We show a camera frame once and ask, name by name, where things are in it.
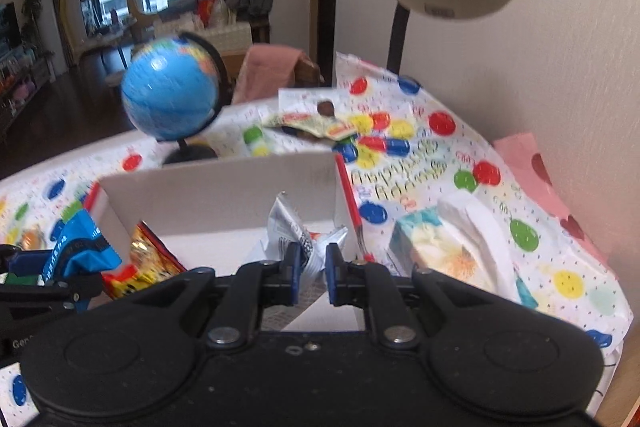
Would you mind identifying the sofa with cream cover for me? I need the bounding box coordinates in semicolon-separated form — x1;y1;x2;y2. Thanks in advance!
152;14;253;54

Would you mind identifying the pink heart paper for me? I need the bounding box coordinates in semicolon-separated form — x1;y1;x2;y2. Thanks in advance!
492;133;611;270

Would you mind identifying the balloon print tablecloth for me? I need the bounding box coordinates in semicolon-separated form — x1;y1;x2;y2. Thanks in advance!
0;52;628;427

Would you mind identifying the pink towel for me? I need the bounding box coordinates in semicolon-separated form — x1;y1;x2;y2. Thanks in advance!
232;44;303;105

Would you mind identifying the blue snack packet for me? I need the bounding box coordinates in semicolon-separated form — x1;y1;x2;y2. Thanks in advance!
47;209;123;284

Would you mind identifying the yellow green snack packet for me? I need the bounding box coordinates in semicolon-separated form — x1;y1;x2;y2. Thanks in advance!
262;112;361;142

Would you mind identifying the white snack packet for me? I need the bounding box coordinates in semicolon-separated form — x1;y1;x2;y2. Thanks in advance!
252;192;349;288

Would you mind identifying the wooden television cabinet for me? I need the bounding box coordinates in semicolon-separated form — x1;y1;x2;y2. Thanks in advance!
0;52;56;132

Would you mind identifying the blue desk globe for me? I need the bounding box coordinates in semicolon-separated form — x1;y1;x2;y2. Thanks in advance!
121;32;233;165

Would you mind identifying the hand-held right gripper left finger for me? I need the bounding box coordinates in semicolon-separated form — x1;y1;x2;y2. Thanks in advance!
107;242;302;350

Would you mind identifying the flat screen television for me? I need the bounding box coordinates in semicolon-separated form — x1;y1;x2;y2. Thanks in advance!
0;2;21;48

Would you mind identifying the red cardboard box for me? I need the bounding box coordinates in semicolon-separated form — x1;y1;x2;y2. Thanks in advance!
82;151;375;333

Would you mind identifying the tissue box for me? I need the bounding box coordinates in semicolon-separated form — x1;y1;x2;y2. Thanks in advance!
389;190;538;313

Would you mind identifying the potted plant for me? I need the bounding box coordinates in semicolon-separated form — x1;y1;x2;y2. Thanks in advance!
22;0;46;52

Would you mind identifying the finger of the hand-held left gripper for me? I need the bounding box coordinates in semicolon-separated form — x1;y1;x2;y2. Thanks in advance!
0;274;103;314
0;244;57;278

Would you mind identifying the wooden chair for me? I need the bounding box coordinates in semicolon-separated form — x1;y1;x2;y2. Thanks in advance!
220;49;323;105

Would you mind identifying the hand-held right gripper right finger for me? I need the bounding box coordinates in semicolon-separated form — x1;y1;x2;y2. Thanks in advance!
325;244;501;350

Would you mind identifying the orange snack bag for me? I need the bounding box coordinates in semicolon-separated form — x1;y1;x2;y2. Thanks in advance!
101;221;188;300

